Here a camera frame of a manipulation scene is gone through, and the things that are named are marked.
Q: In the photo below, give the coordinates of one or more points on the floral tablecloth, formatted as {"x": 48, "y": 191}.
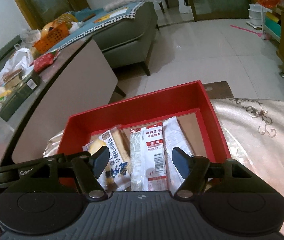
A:
{"x": 254, "y": 133}

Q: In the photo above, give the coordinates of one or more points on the dark green box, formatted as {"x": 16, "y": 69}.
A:
{"x": 21, "y": 92}

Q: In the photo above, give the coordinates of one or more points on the grey coffee table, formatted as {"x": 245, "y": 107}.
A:
{"x": 80, "y": 79}

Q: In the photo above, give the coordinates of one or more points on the white stacked containers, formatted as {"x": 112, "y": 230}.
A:
{"x": 255, "y": 15}

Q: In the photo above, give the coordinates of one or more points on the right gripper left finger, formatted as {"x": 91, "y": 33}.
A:
{"x": 87, "y": 169}

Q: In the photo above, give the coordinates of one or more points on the toast bread packet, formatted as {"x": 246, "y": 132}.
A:
{"x": 117, "y": 174}

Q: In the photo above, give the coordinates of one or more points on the red packet on table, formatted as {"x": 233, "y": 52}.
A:
{"x": 44, "y": 61}

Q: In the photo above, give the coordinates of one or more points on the red white long packet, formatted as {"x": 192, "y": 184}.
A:
{"x": 148, "y": 160}

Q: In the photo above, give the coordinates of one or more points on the orange plastic basket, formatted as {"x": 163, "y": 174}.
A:
{"x": 52, "y": 38}

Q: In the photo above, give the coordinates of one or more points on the teal sofa blanket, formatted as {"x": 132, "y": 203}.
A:
{"x": 102, "y": 20}

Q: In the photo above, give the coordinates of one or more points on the pink fly swatter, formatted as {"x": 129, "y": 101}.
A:
{"x": 260, "y": 35}

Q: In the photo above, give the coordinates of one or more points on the grey sofa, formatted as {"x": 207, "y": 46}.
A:
{"x": 128, "y": 42}

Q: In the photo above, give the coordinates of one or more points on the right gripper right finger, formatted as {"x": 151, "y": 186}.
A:
{"x": 193, "y": 170}

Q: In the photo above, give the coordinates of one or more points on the red cardboard box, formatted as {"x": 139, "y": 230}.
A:
{"x": 188, "y": 102}

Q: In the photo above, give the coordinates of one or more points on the white snack packet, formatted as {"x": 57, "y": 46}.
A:
{"x": 174, "y": 137}

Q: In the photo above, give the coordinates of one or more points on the white plastic bag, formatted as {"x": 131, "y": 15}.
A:
{"x": 19, "y": 65}

